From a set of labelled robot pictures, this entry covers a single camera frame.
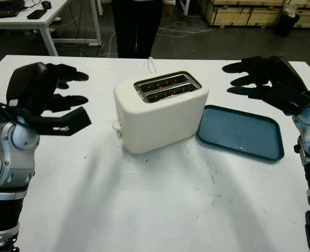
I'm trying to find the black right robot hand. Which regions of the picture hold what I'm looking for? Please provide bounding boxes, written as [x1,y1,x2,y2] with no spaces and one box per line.
[221,55,309,99]

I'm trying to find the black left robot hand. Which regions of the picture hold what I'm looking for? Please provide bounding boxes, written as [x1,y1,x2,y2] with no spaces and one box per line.
[6,61,90,118]

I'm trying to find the blue plastic tray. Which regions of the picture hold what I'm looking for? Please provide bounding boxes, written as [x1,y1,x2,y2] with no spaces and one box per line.
[195,104,286,164]

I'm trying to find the cream white two-slot toaster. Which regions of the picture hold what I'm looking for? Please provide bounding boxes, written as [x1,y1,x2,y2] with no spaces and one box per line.
[112,70,210,153]

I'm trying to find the black trash bin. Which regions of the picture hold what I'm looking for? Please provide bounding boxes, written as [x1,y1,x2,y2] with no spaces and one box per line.
[274,9,300,37]

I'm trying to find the wooden plywood crate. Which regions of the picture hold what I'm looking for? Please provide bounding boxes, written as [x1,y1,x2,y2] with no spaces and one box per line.
[199,0,284,28]
[292,0,310,29]

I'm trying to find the black smartphone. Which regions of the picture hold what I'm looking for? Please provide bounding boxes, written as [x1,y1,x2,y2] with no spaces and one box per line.
[26,9,47,20]

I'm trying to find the black laptop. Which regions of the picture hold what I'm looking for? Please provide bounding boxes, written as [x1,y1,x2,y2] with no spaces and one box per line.
[0,0,24,19]

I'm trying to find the white office desk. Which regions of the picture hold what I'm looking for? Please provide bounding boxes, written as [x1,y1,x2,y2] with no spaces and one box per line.
[0,0,103,56]

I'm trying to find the person in black trousers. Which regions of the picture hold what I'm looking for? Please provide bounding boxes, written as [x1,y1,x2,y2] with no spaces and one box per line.
[112,0,175,58]

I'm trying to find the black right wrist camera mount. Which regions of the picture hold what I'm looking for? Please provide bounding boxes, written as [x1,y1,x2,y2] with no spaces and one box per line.
[264,82,310,116]

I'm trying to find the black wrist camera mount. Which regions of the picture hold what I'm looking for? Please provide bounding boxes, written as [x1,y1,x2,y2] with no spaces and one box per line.
[0,101,92,137]
[264,82,310,116]

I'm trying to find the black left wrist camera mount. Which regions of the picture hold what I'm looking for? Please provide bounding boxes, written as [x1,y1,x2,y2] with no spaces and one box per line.
[0,101,92,137]

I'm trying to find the white floor cable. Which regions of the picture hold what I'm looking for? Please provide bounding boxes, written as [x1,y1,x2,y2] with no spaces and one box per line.
[98,20,215,57]

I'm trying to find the white toaster power cord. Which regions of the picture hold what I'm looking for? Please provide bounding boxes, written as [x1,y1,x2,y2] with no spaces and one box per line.
[146,56,157,74]

